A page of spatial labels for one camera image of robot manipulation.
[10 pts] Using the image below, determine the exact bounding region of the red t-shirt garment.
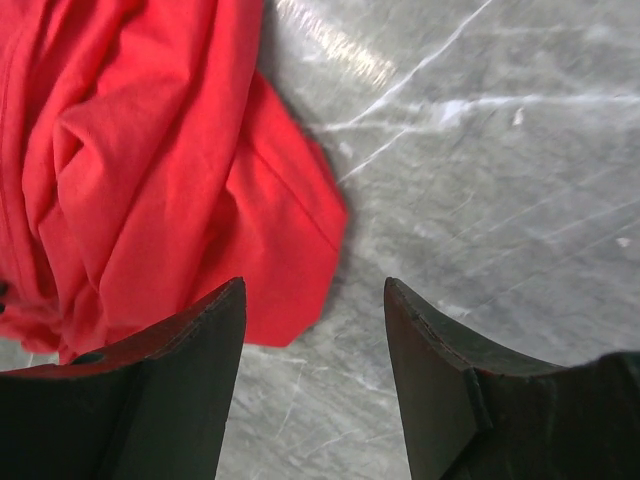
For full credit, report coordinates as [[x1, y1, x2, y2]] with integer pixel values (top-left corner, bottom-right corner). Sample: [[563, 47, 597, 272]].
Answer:
[[1, 1, 347, 362]]

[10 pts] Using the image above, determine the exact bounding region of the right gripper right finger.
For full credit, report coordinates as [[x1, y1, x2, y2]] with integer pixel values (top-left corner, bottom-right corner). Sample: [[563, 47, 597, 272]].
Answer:
[[384, 278, 639, 479]]

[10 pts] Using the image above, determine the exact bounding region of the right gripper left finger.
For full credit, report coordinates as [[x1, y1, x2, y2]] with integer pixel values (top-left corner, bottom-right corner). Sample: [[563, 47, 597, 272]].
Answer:
[[1, 278, 246, 479]]

